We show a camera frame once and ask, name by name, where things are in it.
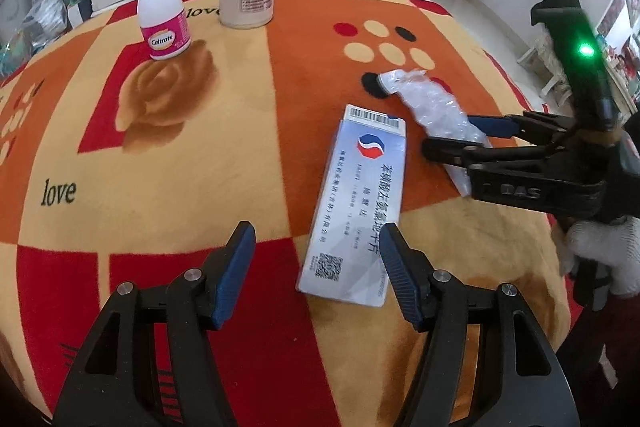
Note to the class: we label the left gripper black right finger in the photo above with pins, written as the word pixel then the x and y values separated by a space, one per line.
pixel 518 379

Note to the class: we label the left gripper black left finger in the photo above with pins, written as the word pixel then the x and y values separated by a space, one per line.
pixel 146 360

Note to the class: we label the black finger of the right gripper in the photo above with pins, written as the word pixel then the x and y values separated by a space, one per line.
pixel 532 127
pixel 464 153

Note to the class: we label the clear white plastic wrapper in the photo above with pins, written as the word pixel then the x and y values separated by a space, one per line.
pixel 433 107

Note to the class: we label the right white gloved hand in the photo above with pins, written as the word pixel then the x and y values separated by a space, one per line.
pixel 615 246

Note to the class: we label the white chair with black jacket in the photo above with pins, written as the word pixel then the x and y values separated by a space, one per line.
pixel 544 51

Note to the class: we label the white blue medicine box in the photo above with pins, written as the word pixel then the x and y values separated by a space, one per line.
pixel 361 192

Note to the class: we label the white pink pill bottle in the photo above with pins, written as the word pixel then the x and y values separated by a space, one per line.
pixel 164 28

